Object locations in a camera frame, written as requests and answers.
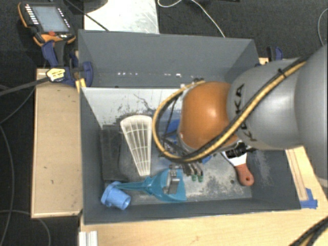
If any teal plastic toy shovel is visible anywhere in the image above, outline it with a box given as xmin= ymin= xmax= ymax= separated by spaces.
xmin=112 ymin=168 xmax=188 ymax=203

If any white ribbed fan-shaped scoop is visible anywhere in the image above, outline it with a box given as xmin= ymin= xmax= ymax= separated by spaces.
xmin=119 ymin=114 xmax=154 ymax=177

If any light blue plastic cup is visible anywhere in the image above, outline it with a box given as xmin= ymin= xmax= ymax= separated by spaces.
xmin=100 ymin=180 xmax=132 ymax=211

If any dark green flat block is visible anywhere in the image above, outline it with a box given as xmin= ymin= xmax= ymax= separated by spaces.
xmin=99 ymin=125 xmax=129 ymax=181

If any grey metal bin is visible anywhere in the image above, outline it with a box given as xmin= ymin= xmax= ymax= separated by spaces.
xmin=77 ymin=29 xmax=302 ymax=225

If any pale wood board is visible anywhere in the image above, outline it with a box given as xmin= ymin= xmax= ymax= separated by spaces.
xmin=30 ymin=68 xmax=84 ymax=219

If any red-brown tool handle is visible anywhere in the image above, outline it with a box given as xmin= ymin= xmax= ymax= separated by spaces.
xmin=235 ymin=161 xmax=255 ymax=187

